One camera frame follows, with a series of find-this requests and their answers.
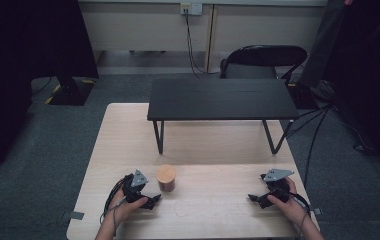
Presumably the left hand-held gripper cable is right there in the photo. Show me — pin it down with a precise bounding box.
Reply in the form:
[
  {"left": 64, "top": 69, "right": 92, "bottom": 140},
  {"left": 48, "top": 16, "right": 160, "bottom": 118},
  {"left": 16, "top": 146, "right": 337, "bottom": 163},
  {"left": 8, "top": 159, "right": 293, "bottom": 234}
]
[{"left": 99, "top": 176, "right": 134, "bottom": 238}]

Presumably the person's right hand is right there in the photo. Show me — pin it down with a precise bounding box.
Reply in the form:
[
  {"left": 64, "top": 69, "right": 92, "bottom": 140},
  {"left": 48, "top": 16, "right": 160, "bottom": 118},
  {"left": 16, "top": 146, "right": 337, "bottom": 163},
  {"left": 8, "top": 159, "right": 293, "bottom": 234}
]
[{"left": 266, "top": 176, "right": 308, "bottom": 229}]

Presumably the right hand-held gripper cable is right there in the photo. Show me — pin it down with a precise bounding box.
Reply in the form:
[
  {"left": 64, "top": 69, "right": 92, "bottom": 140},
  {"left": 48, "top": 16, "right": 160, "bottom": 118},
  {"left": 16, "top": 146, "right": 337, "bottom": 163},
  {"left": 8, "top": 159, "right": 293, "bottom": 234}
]
[{"left": 271, "top": 186, "right": 313, "bottom": 239}]

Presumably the black folding chair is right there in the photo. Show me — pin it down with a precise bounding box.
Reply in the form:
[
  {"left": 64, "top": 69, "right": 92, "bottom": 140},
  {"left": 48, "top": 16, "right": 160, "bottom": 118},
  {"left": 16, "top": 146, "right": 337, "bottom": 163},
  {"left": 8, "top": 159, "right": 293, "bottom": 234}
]
[{"left": 219, "top": 44, "right": 310, "bottom": 84}]

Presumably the black curtain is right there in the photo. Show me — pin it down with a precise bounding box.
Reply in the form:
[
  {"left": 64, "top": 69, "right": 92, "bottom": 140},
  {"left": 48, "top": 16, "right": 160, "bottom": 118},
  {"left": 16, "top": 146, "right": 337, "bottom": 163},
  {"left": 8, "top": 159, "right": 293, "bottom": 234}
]
[{"left": 0, "top": 0, "right": 100, "bottom": 178}]

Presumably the dark curtain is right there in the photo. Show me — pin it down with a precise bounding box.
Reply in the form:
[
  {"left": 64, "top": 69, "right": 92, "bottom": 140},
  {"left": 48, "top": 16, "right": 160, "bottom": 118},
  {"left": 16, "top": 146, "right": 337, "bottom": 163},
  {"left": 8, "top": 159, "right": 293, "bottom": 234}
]
[{"left": 321, "top": 0, "right": 380, "bottom": 183}]

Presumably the person's left hand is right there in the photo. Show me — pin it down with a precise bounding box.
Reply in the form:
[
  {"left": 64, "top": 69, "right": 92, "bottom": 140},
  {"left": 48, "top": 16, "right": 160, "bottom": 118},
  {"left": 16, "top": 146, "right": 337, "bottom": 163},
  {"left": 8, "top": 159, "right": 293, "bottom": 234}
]
[{"left": 108, "top": 185, "right": 149, "bottom": 228}]

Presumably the black box on floor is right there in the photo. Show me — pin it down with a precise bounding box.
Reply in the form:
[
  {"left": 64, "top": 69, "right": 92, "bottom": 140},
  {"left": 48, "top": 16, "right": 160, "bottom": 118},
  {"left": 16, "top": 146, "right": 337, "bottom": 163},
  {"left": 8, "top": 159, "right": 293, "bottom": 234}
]
[{"left": 287, "top": 82, "right": 320, "bottom": 111}]

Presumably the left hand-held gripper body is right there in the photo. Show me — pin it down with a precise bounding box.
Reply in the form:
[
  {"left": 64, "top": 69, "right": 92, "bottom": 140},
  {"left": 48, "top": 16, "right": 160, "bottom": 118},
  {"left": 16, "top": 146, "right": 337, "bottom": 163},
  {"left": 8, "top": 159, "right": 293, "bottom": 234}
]
[{"left": 121, "top": 168, "right": 150, "bottom": 204}]

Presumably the black floor cable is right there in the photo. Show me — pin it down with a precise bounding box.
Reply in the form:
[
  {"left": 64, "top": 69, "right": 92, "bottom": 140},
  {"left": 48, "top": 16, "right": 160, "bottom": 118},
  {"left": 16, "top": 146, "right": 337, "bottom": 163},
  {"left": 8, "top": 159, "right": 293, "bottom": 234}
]
[{"left": 285, "top": 101, "right": 334, "bottom": 189}]

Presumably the hand-held gripper cable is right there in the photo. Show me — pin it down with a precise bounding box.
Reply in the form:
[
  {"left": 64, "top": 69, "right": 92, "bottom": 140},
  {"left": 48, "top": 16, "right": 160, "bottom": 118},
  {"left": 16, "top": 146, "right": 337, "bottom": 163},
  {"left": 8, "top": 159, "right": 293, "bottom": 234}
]
[
  {"left": 99, "top": 176, "right": 134, "bottom": 238},
  {"left": 271, "top": 186, "right": 313, "bottom": 239}
]

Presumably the black low shelf table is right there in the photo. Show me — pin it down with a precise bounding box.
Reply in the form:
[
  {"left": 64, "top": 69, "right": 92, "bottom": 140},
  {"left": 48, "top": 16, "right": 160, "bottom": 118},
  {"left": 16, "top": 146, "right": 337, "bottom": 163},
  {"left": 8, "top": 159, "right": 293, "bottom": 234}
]
[{"left": 146, "top": 78, "right": 301, "bottom": 156}]

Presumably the white wall socket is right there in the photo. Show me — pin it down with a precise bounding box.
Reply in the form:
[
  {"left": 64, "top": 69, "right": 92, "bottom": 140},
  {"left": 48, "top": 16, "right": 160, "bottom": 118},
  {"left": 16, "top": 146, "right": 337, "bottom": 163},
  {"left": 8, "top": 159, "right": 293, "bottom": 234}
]
[{"left": 179, "top": 2, "right": 204, "bottom": 16}]

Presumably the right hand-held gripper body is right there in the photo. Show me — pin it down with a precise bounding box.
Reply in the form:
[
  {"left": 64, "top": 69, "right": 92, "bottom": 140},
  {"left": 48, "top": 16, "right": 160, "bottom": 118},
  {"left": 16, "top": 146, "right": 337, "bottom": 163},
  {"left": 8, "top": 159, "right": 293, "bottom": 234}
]
[{"left": 259, "top": 167, "right": 296, "bottom": 205}]

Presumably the black stand base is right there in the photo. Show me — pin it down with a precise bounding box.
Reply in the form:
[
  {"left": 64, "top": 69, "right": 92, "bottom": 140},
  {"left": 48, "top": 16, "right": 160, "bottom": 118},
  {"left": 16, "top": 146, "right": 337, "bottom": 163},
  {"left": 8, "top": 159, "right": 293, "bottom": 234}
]
[{"left": 45, "top": 75, "right": 96, "bottom": 107}]

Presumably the black wall socket cable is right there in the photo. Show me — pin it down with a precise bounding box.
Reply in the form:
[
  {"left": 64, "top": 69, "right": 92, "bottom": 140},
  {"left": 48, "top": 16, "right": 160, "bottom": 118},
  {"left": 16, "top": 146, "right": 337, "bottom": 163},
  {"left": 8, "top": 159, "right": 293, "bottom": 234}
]
[{"left": 183, "top": 9, "right": 220, "bottom": 80}]

